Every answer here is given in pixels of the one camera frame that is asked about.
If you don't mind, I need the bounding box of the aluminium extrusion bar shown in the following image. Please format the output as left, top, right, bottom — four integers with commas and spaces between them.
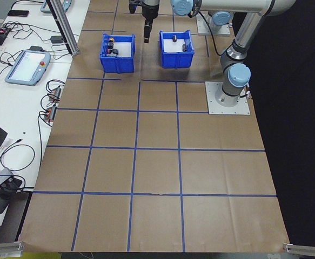
282, 242, 315, 256
0, 241, 26, 255

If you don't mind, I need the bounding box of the black orange cable connector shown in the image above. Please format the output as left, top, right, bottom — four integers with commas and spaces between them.
46, 85, 64, 103
44, 106, 58, 121

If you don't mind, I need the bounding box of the aluminium extrusion post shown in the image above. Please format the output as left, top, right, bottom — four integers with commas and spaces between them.
45, 0, 81, 56

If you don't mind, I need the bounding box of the black plug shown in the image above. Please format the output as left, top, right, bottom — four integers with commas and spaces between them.
1, 175, 23, 191

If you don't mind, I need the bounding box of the black looped cable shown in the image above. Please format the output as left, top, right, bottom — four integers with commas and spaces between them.
0, 138, 36, 175

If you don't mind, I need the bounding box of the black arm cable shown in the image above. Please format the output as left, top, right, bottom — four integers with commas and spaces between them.
189, 7, 225, 57

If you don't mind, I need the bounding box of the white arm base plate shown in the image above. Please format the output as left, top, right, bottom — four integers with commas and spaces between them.
205, 80, 251, 115
196, 12, 231, 37

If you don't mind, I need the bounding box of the blue plastic push-button bin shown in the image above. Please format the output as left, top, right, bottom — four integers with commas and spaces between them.
99, 32, 136, 74

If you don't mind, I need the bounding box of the black frame cover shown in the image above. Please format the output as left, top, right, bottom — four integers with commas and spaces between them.
229, 0, 315, 245

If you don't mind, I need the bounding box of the blue plastic capacitor bin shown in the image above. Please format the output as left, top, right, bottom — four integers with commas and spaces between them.
158, 29, 196, 70

